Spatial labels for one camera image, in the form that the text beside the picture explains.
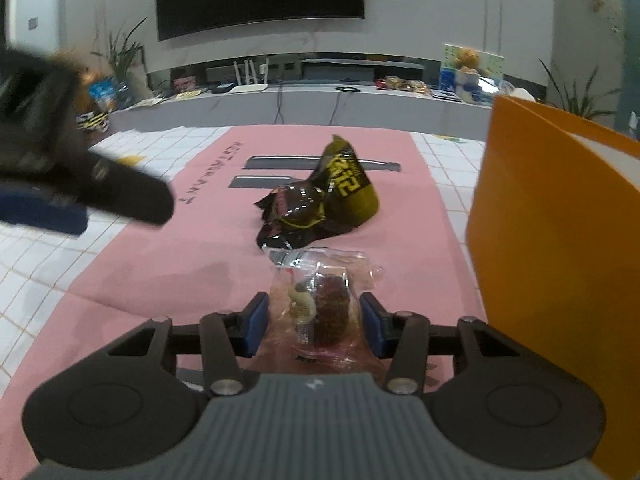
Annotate orange cardboard box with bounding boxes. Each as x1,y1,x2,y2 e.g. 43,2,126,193
465,94,640,480

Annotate green checked card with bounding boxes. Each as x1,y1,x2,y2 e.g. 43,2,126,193
442,43,504,92

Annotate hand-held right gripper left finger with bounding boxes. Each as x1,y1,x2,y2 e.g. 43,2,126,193
105,291,271,396

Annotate tall green floor plant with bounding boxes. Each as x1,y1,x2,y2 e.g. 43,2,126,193
539,59,621,122

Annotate pink placemat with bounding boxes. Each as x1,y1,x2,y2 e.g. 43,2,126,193
10,126,489,397

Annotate clear packet of dark red snack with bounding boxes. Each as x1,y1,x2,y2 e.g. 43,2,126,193
267,246,387,367

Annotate pile of snacks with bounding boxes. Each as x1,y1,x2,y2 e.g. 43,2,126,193
374,75,431,95

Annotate white router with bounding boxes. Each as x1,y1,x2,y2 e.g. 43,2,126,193
232,58,271,94

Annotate blue gift box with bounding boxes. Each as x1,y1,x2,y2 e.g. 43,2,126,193
439,70,494,104

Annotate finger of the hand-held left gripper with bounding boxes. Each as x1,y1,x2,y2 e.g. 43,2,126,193
0,186,90,236
86,152,176,226

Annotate long-leaved potted plant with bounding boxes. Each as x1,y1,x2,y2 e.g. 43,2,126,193
92,16,149,99

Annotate black and olive snack packet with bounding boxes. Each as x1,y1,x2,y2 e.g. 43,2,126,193
307,133,381,234

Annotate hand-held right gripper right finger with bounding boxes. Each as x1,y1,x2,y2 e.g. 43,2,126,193
359,291,523,395

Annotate teddy bear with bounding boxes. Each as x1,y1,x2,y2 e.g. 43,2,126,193
457,47,482,74

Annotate grey long counter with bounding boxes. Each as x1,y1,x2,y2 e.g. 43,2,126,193
107,82,501,134

